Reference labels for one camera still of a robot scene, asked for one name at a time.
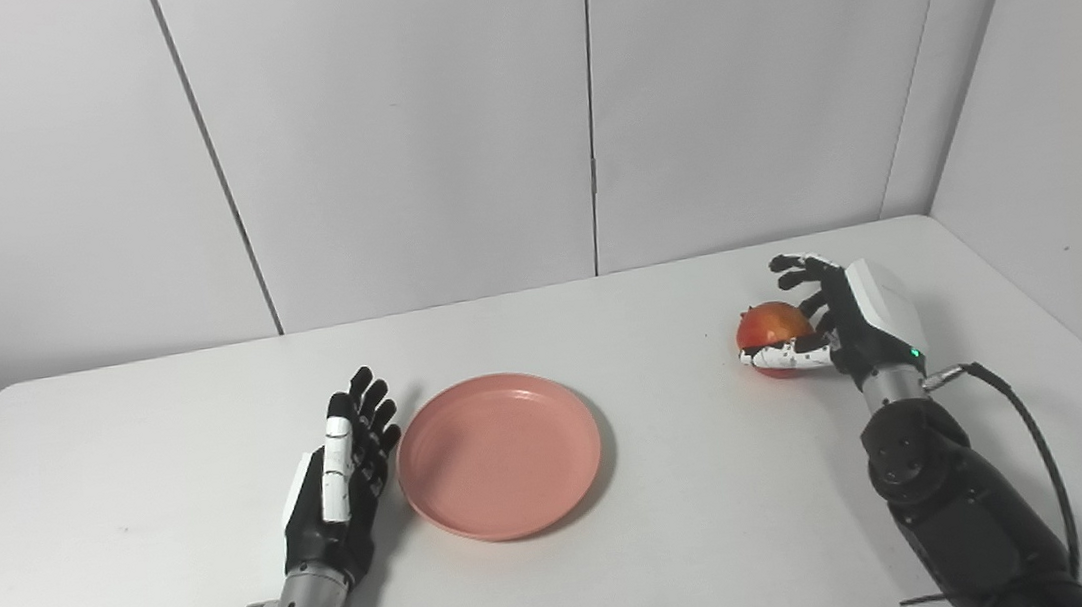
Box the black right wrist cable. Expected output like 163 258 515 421
874 352 1082 607

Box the red pomegranate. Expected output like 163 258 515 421
732 297 821 384

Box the pink round plate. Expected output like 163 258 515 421
388 363 613 552

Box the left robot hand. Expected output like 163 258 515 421
265 363 418 592

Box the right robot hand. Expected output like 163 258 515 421
730 240 931 396

